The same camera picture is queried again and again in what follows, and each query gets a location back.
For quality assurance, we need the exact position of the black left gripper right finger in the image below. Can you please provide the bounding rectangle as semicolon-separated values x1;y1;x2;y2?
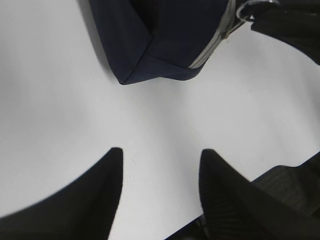
200;149;320;240

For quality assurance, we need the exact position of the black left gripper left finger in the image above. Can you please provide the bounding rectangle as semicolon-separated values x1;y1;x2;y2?
0;147;123;240

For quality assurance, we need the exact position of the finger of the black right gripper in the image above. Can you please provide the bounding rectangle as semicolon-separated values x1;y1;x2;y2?
251;0;320;65

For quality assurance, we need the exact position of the navy blue zipper bag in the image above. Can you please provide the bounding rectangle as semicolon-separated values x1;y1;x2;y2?
89;0;279;85

